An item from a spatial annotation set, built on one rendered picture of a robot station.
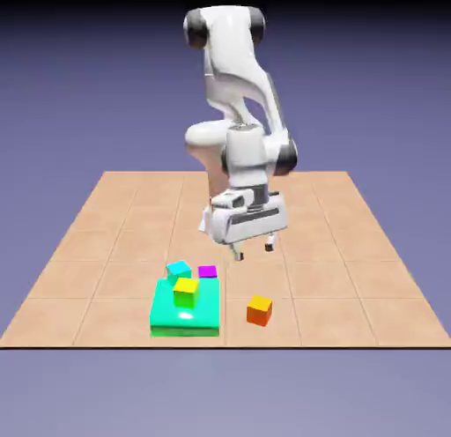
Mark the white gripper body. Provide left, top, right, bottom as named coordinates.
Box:
left=210, top=192, right=289, bottom=247

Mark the small cyan cube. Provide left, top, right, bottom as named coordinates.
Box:
left=166, top=260, right=193, bottom=285

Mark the small orange cube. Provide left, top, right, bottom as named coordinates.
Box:
left=246, top=294, right=274, bottom=328

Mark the small yellow-green cube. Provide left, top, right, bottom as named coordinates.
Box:
left=172, top=277, right=201, bottom=309

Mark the large green box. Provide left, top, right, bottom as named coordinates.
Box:
left=149, top=277, right=221, bottom=338

